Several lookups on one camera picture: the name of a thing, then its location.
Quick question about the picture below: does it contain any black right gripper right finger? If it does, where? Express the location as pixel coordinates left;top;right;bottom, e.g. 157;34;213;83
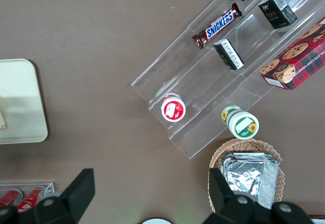
203;168;275;224

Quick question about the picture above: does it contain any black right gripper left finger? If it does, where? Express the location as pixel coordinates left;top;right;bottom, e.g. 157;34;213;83
17;168;96;224

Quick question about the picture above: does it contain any beige sandwich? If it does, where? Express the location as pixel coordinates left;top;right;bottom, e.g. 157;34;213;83
0;110;8;131

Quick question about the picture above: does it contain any foil-wrapped sandwich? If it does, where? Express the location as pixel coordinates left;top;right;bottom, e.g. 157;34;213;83
220;152;280;210

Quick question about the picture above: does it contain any woven wicker basket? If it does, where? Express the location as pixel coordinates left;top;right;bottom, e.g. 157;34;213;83
208;138;285;213

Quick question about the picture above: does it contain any cream plastic tray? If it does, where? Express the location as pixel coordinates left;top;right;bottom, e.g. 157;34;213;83
0;58;49;145

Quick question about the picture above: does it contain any clear acrylic box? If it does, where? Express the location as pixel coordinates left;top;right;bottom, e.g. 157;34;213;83
0;182;55;209

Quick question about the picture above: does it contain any red soda can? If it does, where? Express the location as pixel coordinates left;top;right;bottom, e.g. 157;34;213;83
0;188;24;207
16;186;46;212

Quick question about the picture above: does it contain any white round object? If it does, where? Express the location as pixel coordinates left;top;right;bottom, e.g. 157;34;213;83
141;217;171;224

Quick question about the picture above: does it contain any green-lid sunflower cup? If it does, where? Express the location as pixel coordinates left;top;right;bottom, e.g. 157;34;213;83
220;105;260;140

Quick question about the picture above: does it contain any red-lid yogurt cup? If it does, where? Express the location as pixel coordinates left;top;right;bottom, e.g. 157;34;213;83
160;92;186;122

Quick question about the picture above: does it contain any clear acrylic stepped shelf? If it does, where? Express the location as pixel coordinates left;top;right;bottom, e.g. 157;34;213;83
131;0;325;161

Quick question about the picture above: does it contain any black box with white label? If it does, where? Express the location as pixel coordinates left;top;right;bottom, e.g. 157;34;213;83
213;38;245;71

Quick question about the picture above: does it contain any red chocolate chip cookie box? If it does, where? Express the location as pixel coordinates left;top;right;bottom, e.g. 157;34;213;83
259;17;325;91

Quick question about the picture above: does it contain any black box with gold print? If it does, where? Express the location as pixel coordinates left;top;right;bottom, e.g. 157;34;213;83
258;0;298;30

